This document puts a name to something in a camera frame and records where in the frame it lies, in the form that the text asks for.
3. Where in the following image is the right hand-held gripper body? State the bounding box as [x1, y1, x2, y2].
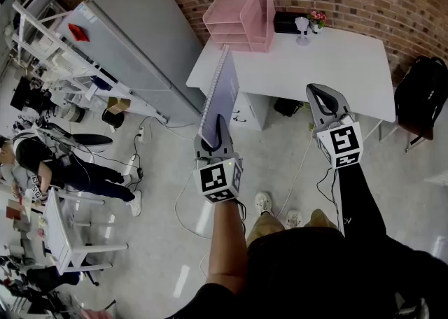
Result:
[316, 113, 365, 170]

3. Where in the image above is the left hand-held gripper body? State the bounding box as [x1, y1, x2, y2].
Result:
[192, 151, 244, 204]

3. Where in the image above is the purple spiral notebook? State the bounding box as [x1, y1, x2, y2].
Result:
[198, 44, 241, 147]

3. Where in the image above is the pink mesh desk organizer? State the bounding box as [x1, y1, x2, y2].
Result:
[202, 0, 277, 53]

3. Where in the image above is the person's right forearm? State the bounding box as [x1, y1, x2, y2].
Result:
[337, 162, 389, 241]

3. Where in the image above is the person's left forearm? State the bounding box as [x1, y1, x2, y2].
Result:
[206, 200, 249, 294]

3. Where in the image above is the black bag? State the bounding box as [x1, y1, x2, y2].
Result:
[273, 97, 305, 118]

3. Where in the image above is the white drawer cabinet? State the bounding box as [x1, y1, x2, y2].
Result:
[230, 92, 272, 132]

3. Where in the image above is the person's left leg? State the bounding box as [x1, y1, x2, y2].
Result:
[246, 211, 285, 247]

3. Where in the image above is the person's leg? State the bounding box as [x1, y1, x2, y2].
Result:
[246, 211, 285, 247]
[303, 208, 339, 231]

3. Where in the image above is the person's right leg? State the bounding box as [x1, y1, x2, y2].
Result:
[303, 208, 339, 231]

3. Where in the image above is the person's right white shoe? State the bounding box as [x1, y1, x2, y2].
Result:
[285, 209, 302, 229]

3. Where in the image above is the black box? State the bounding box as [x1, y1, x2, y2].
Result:
[273, 11, 309, 35]

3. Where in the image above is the black round bin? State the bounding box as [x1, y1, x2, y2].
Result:
[101, 108, 125, 130]

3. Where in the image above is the cardboard box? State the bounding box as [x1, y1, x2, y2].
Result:
[106, 97, 132, 116]

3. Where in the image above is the black oval chair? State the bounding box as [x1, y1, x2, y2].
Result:
[48, 121, 113, 153]

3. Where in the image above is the grey partition panel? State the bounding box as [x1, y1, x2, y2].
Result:
[55, 0, 207, 126]

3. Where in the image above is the person's black shirt torso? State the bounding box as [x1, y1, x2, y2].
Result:
[167, 226, 448, 319]

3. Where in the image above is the white side table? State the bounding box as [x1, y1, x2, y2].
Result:
[41, 187, 130, 276]

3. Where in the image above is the red paper item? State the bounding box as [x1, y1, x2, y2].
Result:
[68, 23, 90, 43]

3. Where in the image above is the black monitor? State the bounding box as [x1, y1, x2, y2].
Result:
[9, 76, 36, 112]

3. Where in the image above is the black swivel chair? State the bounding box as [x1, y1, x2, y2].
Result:
[26, 261, 102, 293]

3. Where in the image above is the white floor cable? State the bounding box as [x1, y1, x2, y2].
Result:
[174, 166, 218, 241]

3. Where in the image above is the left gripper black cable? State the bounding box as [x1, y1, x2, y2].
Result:
[237, 199, 248, 232]

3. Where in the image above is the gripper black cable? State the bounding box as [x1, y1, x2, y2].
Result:
[237, 199, 248, 232]
[316, 167, 340, 208]

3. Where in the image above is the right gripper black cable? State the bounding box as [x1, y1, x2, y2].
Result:
[316, 167, 340, 208]

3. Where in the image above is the black floor cable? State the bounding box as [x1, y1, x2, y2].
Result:
[124, 134, 144, 185]

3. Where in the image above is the white metal shelf frame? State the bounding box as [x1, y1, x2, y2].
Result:
[12, 0, 160, 121]

